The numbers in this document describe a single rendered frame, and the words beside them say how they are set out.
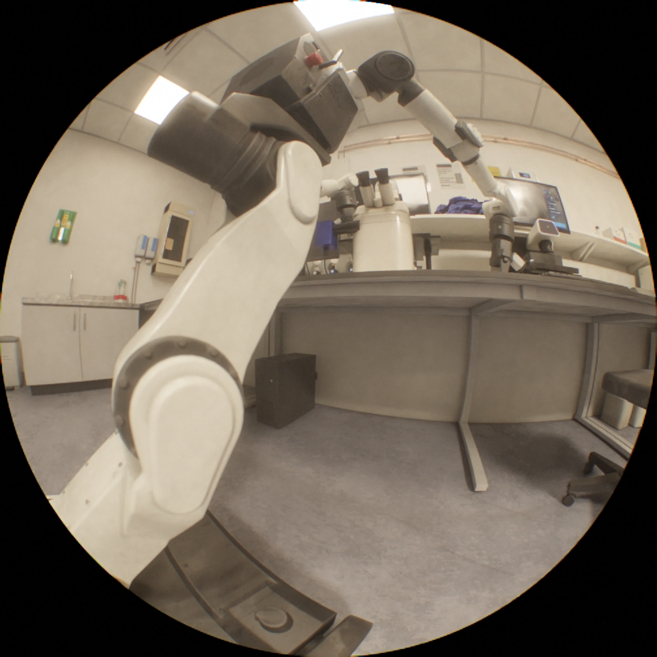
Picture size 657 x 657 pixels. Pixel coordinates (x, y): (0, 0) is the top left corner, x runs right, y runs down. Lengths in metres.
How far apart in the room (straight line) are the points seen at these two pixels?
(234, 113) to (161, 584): 0.72
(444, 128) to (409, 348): 1.20
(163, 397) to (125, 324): 2.00
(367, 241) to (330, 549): 0.92
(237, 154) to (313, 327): 1.43
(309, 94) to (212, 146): 0.21
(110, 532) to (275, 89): 0.65
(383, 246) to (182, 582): 0.93
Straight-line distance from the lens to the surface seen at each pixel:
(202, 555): 0.49
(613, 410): 2.04
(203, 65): 2.43
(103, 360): 2.17
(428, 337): 1.40
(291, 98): 0.46
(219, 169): 0.33
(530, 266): 0.81
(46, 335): 2.18
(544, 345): 1.66
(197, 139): 0.32
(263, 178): 0.33
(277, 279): 0.27
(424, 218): 1.33
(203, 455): 0.21
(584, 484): 1.04
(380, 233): 0.69
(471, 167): 0.71
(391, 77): 0.58
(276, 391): 1.19
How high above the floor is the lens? 0.60
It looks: 1 degrees down
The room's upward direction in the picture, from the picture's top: 2 degrees clockwise
